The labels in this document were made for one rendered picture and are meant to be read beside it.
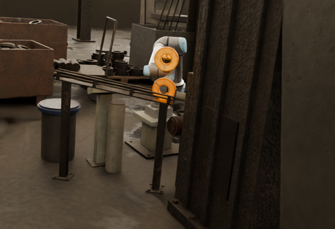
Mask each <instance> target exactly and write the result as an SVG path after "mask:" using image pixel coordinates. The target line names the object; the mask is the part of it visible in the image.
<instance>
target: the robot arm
mask: <svg viewBox="0 0 335 229"><path fill-rule="evenodd" d="M166 46H167V47H171V48H173V49H174V50H175V51H176V52H177V53H178V64H177V66H176V67H175V68H174V69H173V70H171V71H162V70H160V69H159V68H157V66H156V64H155V61H154V57H155V53H156V52H157V51H158V50H159V49H160V48H162V47H166ZM186 51H187V44H186V39H185V38H182V37H170V36H164V37H162V38H160V39H158V40H157V41H156V42H155V43H154V45H153V53H152V56H151V58H150V61H149V64H148V65H145V66H144V76H153V77H165V78H169V79H170V80H172V81H173V82H174V84H175V87H176V88H177V91H178V92H182V93H184V89H185V83H184V81H183V80H182V56H184V54H185V53H186ZM162 59H164V60H165V61H164V63H170V62H171V57H170V56H169V55H167V54H165V55H163V56H162ZM160 91H163V92H168V87H167V86H165V85H162V86H160ZM151 107H153V108H158V109H159V107H160V103H157V102H153V101H152V102H151Z"/></svg>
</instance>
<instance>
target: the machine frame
mask: <svg viewBox="0 0 335 229"><path fill-rule="evenodd" d="M282 7H283V0H201V5H200V15H199V24H198V33H197V42H196V51H195V60H194V69H193V72H188V76H187V85H186V94H185V104H184V113H183V123H182V132H181V141H180V151H179V160H178V169H177V179H176V188H175V198H174V199H172V200H168V203H167V210H168V211H169V212H170V213H171V214H172V215H173V216H174V217H175V218H176V219H177V220H178V221H179V222H180V223H181V224H182V225H183V226H184V227H185V228H186V229H280V193H281V100H282Z"/></svg>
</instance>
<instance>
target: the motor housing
mask: <svg viewBox="0 0 335 229"><path fill-rule="evenodd" d="M182 123H183V116H172V117H170V118H169V120H168V122H167V129H168V132H169V133H170V134H171V135H173V136H180V141H181V132H182ZM180 141H179V151H180ZM179 151H178V160H179ZM178 160H177V169H178ZM177 169H176V179H177ZM176 179H175V187H176Z"/></svg>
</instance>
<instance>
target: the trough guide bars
mask: <svg viewBox="0 0 335 229"><path fill-rule="evenodd" d="M54 71H55V72H57V73H54V74H55V75H56V80H59V78H60V77H68V78H72V79H77V80H81V81H86V82H90V83H93V86H92V88H96V85H104V86H108V87H113V88H117V89H122V90H126V91H129V92H130V94H129V96H131V97H132V96H133V93H139V94H144V95H148V96H153V97H157V98H162V99H166V100H167V103H166V105H169V104H170V102H171V101H173V99H174V96H171V95H166V93H167V92H163V91H160V92H161V93H157V92H153V91H152V89H150V88H145V87H141V86H136V85H132V84H127V83H123V82H119V81H114V80H110V79H105V78H101V77H96V76H92V75H87V74H83V73H78V72H74V71H69V70H65V69H60V68H58V70H54ZM153 94H158V95H162V96H166V97H167V98H166V97H161V96H157V95H153ZM171 98H172V99H171Z"/></svg>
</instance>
